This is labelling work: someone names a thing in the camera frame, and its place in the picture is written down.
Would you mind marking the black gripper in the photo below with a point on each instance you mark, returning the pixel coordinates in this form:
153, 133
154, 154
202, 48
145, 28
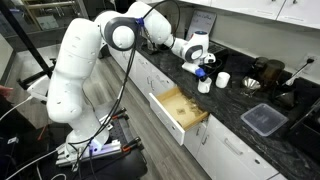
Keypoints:
208, 70

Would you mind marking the white ceramic mug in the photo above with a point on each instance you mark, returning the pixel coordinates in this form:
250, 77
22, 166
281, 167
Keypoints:
222, 80
205, 87

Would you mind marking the wooden drawer with white front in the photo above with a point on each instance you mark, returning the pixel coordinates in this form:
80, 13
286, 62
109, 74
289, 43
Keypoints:
190, 113

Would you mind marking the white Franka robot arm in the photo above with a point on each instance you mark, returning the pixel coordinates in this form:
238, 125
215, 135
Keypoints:
76, 66

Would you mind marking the white drawer front with lock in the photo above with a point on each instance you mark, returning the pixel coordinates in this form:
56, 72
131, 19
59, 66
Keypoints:
156, 80

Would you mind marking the black countertop appliance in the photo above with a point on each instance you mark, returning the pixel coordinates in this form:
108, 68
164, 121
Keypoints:
306, 133

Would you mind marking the bystander hand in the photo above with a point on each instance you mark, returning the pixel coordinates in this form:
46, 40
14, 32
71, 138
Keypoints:
5, 91

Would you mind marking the stainless steel toaster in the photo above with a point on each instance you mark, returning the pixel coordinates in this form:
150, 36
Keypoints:
220, 56

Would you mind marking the dark canister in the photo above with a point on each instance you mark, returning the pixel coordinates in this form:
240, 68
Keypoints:
260, 66

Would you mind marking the small whiteboard sign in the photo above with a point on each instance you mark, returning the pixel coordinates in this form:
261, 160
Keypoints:
203, 20

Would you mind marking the dark brown glass jar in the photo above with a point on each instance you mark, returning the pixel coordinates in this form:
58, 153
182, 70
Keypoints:
274, 73

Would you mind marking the black funnel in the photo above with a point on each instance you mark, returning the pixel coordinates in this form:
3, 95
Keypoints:
286, 98

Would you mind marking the white upper cabinets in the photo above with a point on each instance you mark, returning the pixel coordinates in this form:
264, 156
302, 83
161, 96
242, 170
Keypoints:
246, 6

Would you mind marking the white base cabinet unit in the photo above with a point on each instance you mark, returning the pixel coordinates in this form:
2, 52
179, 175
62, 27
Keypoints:
226, 166

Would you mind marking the black robot stand platform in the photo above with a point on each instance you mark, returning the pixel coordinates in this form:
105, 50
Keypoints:
126, 166

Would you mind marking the white handheld device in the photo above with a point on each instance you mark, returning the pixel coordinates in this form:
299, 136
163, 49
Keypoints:
38, 88

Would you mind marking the white wall outlet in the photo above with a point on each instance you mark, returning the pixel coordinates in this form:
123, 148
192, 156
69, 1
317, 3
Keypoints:
315, 66

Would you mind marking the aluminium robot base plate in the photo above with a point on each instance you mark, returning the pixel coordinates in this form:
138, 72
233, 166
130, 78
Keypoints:
103, 150

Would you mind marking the black camera tripod arm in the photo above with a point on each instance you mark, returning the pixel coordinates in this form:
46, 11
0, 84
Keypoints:
30, 45

